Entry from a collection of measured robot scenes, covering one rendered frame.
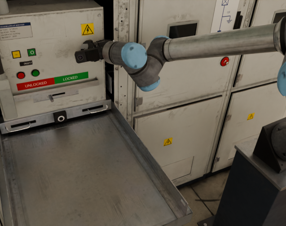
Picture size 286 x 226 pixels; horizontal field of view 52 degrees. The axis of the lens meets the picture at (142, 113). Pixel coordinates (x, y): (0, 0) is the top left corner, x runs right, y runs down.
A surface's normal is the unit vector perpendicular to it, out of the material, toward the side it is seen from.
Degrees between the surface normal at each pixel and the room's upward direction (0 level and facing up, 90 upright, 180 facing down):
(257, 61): 90
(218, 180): 0
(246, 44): 92
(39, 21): 90
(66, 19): 90
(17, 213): 0
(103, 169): 0
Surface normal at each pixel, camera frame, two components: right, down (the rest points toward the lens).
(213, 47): -0.64, 0.37
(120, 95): 0.45, 0.54
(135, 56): 0.61, 0.18
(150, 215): 0.05, -0.81
